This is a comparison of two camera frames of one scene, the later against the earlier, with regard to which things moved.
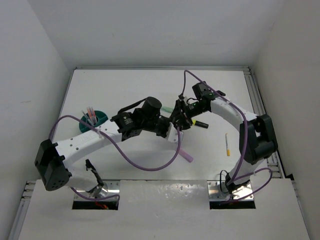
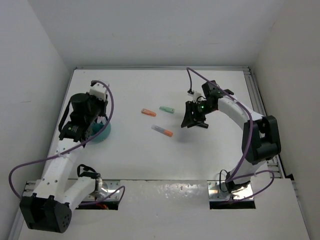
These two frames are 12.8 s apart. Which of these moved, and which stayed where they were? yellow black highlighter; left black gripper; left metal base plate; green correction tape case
Moved: left black gripper
Stayed: yellow black highlighter; left metal base plate; green correction tape case
